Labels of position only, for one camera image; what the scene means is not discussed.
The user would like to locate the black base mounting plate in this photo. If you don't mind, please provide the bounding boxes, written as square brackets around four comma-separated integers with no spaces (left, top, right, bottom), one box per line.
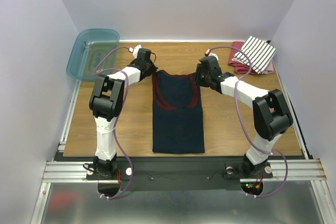
[86,156,273,191]

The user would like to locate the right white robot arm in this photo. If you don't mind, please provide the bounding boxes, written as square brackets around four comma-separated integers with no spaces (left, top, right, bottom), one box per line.
[194,56,293,177]

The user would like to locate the navy blue tank top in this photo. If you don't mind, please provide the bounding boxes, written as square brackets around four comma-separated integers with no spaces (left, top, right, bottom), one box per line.
[152,70,205,154]

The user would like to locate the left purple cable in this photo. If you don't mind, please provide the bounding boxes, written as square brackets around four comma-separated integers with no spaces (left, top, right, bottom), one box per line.
[93,47,133,201]

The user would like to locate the striped white tank top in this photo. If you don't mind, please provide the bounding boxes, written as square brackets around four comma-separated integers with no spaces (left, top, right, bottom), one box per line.
[233,36,276,74]

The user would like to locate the aluminium frame rail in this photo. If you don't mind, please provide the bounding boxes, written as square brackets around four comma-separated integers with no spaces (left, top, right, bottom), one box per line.
[41,79,100,183]

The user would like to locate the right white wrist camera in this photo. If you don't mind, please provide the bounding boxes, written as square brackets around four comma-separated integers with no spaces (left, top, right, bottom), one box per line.
[205,49,218,60]

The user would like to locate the folded pink tank top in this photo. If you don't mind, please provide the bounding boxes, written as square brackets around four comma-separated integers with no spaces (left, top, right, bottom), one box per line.
[262,60,274,74]

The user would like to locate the folded red tank top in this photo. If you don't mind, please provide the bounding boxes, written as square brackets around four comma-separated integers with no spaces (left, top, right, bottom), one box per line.
[228,41,249,74]

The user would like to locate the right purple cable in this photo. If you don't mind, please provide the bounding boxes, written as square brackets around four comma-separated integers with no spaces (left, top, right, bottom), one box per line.
[206,46,288,198]

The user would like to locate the purple cable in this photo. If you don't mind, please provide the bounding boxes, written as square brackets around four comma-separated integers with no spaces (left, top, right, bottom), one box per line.
[93,47,133,201]
[206,46,288,198]

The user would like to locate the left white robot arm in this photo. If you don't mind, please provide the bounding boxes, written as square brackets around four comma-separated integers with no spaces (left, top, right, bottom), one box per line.
[85,45,157,179]

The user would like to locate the teal plastic bin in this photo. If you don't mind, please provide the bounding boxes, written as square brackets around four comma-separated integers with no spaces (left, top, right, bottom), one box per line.
[66,28,120,82]

